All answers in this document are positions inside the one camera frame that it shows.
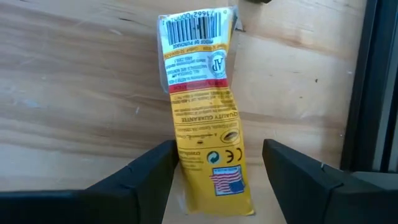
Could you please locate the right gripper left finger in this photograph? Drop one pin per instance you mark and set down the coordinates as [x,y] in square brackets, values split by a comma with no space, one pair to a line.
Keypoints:
[133,193]

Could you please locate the yellow crayon pack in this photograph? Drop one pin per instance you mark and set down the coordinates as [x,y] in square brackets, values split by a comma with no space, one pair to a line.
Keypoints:
[205,124]

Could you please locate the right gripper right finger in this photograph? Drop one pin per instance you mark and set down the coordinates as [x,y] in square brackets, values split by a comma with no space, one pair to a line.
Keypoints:
[304,193]

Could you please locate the black aluminium table frame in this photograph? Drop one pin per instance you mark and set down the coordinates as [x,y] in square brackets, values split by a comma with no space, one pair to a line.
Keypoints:
[363,93]

